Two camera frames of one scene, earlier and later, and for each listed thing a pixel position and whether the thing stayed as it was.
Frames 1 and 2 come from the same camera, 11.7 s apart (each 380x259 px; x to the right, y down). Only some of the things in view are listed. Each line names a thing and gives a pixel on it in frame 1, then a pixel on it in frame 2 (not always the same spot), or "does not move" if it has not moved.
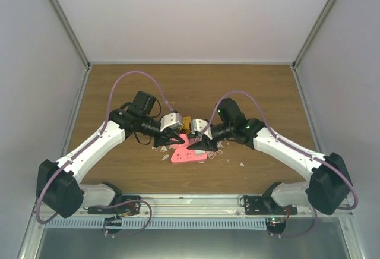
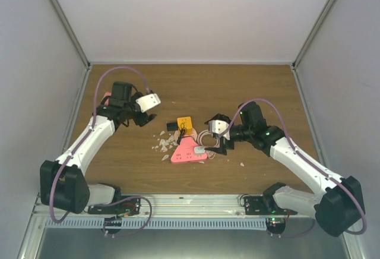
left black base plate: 126,208 does not move
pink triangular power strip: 183,154 does not move
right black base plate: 266,205 does not move
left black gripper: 163,138 -> 144,119
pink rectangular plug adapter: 184,138 -> 106,98
